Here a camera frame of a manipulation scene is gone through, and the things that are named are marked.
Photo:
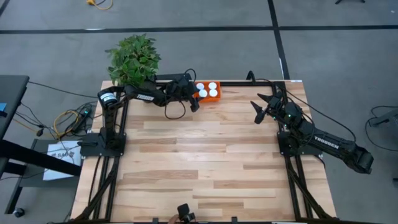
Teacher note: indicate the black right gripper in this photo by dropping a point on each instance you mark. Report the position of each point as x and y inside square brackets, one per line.
[270, 111]

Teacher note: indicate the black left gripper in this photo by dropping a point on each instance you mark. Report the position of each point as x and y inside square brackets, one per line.
[183, 95]

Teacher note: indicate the amber pill bottle white cap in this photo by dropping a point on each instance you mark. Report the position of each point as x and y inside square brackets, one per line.
[200, 86]
[213, 92]
[212, 85]
[203, 93]

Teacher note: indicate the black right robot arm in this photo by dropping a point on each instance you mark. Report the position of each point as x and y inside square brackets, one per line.
[326, 141]

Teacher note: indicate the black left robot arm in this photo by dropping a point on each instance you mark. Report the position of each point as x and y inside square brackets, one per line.
[146, 97]

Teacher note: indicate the orange plastic basket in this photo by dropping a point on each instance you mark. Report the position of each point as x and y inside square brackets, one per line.
[217, 99]

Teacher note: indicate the green leafy plant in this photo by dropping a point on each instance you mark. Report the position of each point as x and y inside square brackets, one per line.
[133, 60]

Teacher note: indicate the black power strip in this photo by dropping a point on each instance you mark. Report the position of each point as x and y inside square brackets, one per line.
[82, 118]

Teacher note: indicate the white printed paper sheet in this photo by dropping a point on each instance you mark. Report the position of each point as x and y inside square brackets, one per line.
[63, 155]

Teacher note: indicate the black desk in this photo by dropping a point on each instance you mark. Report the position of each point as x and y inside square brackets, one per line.
[12, 93]

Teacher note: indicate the black caster wheel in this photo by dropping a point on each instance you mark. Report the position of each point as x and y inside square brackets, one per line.
[19, 212]

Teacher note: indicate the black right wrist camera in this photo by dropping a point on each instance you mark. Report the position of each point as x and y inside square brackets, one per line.
[275, 101]

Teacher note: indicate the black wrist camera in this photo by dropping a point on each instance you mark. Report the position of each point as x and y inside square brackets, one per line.
[183, 83]
[275, 101]

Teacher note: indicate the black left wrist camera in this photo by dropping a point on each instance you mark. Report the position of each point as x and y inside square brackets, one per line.
[183, 83]

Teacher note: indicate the black aluminium table frame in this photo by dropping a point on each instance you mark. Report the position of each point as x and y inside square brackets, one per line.
[236, 83]

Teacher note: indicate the black table-level camera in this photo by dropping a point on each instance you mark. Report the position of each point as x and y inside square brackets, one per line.
[185, 213]

